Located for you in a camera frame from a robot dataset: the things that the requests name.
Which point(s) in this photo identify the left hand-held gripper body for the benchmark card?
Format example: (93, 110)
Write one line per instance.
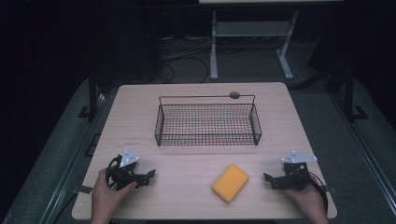
(124, 174)

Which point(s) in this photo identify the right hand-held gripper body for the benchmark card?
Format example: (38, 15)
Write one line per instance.
(294, 174)

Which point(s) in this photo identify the yellow sponge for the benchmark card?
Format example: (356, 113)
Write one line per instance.
(230, 183)

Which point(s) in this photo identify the person's left hand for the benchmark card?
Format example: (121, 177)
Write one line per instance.
(107, 199)

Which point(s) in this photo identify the person's right hand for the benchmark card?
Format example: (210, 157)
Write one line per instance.
(308, 202)

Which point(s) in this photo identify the black round table grommet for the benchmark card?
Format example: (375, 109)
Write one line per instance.
(234, 95)

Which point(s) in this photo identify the white metal stand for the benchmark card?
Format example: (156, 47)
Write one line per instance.
(252, 40)

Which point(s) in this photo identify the black metal post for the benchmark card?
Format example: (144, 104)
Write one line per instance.
(350, 96)
(92, 99)

